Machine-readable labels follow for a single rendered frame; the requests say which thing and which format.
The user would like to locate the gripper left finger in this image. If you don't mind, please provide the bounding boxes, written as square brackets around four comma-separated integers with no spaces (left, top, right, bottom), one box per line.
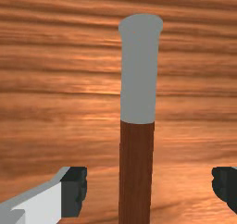
[0,166,88,224]

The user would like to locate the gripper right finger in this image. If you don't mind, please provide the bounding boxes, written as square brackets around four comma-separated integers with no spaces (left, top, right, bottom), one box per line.
[211,166,237,216]

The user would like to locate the grey tool with brown handle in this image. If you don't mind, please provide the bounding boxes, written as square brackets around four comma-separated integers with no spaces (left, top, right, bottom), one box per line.
[118,13,164,224]

